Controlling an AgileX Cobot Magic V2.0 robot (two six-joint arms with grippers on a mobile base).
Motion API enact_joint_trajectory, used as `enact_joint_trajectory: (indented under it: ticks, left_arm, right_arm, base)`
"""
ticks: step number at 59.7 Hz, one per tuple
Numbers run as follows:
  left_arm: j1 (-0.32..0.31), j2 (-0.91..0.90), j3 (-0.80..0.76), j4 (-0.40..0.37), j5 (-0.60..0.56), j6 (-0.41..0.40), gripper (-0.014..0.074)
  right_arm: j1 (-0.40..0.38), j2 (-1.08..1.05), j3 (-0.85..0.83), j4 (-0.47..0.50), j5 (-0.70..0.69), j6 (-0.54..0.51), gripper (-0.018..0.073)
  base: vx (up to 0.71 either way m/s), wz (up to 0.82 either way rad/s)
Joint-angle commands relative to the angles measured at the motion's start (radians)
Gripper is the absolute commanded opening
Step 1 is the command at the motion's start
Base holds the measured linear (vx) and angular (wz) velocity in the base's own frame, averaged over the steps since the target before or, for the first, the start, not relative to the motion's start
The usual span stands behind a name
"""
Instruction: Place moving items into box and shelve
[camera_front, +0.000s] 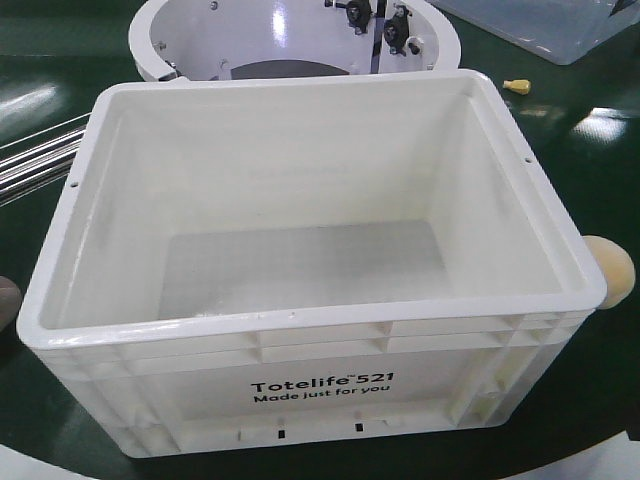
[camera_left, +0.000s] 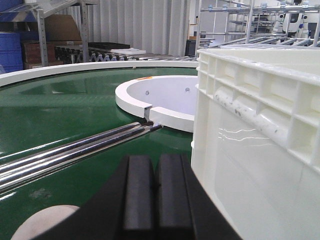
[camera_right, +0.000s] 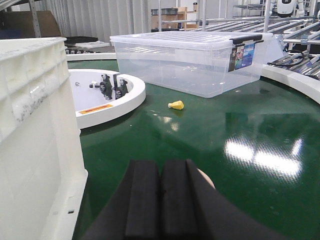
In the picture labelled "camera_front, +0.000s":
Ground white round machine housing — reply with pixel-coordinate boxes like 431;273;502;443
128;1;461;81

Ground brown plush ball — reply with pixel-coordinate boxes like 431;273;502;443
0;276;22;330

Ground white plastic tote box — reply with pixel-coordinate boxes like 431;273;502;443
17;70;606;457

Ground clear plastic bin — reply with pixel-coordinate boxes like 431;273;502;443
433;0;639;66

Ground metal rods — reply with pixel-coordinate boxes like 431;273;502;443
1;113;90;206

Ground small yellow plastic cap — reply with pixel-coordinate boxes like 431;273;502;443
502;79;532;96

